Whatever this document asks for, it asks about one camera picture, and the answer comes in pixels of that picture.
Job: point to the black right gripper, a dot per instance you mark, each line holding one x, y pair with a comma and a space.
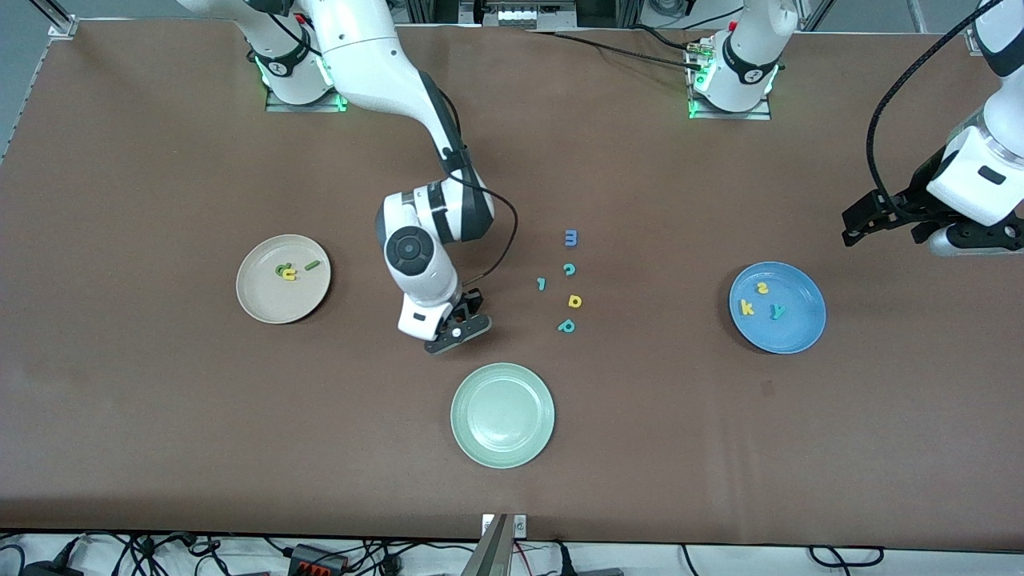
470, 302

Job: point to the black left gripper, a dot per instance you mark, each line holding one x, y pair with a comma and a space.
914, 197

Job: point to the teal letter y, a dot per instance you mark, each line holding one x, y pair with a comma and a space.
777, 311

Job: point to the yellow letter k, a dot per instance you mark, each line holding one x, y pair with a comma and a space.
747, 307

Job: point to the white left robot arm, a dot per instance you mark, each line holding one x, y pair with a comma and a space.
980, 184

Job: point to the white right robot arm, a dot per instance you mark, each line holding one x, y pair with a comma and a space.
410, 252

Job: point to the teal letter p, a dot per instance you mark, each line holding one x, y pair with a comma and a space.
566, 326

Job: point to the pale green plate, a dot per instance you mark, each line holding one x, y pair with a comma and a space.
502, 415

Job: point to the blue plate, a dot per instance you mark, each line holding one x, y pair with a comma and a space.
788, 336

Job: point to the beige brown plate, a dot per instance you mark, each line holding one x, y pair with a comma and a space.
272, 302

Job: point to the small white mounting plate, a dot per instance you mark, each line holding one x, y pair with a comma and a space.
520, 525

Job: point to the black plug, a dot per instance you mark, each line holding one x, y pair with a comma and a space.
564, 560

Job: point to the grey connector device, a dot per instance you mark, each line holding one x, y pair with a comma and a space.
528, 16

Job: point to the black orange power strip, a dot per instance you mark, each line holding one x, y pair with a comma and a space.
320, 560

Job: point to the brown table cover sheet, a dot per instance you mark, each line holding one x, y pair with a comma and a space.
160, 416

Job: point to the black power adapter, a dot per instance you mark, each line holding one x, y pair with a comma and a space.
48, 570

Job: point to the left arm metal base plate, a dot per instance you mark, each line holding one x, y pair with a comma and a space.
732, 115

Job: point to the aluminium corner bracket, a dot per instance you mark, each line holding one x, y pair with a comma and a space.
972, 44

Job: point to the grey aluminium mount pole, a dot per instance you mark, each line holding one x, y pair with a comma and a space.
492, 552

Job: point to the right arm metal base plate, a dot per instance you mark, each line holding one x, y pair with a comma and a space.
304, 107

